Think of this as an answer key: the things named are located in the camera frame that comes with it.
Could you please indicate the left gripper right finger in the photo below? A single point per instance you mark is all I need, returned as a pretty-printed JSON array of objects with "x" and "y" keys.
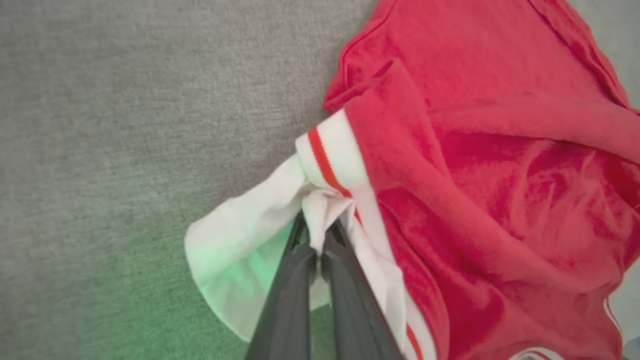
[{"x": 357, "y": 315}]

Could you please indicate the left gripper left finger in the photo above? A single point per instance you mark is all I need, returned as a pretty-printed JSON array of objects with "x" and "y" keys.
[{"x": 287, "y": 305}]

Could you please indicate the red and white shirt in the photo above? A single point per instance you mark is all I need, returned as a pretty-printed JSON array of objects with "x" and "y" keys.
[{"x": 490, "y": 175}]

